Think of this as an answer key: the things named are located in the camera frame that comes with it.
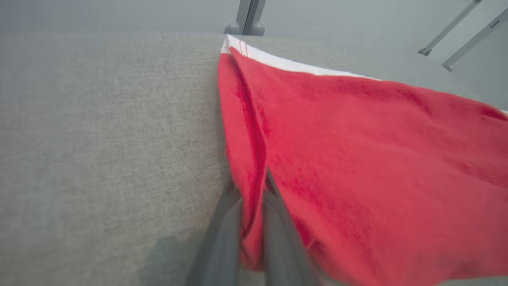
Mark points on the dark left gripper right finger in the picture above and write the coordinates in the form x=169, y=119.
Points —
x=283, y=254

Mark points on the grey cylinder post foot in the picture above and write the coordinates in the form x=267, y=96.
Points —
x=258, y=29
x=232, y=29

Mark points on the red white basketball shorts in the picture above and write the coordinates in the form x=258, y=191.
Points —
x=357, y=159

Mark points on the grey metal partition post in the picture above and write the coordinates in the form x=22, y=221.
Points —
x=249, y=14

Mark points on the grey metal frame bar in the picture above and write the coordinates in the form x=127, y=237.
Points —
x=476, y=39
x=448, y=28

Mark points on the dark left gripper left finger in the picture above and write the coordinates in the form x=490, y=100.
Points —
x=222, y=254

